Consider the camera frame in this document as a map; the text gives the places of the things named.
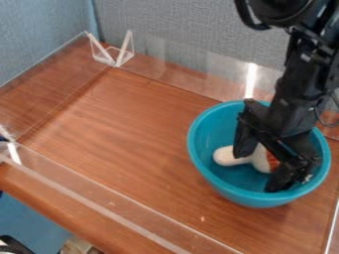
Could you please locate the clear acrylic front barrier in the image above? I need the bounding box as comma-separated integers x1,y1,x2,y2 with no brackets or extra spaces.
0,143,242,254

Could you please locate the clear acrylic barrier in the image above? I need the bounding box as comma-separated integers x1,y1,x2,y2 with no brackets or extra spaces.
0,143,242,254
0,33,106,140
117,43,339,140

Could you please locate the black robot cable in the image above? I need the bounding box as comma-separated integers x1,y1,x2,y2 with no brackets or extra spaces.
313,95,339,129

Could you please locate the clear acrylic back barrier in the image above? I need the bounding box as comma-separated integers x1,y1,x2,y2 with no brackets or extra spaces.
117,43,339,140

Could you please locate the clear acrylic left barrier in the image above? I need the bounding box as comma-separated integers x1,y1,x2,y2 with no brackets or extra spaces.
0,33,106,140

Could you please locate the blue plastic bowl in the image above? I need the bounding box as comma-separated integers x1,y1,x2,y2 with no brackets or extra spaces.
186,100,330,208

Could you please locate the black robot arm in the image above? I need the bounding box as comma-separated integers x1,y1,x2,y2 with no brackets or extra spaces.
233,0,339,192

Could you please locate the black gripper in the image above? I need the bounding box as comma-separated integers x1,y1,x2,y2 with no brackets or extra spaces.
233,99,321,192

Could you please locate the white brown plush mushroom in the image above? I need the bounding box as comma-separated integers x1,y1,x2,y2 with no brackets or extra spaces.
213,144,278,174

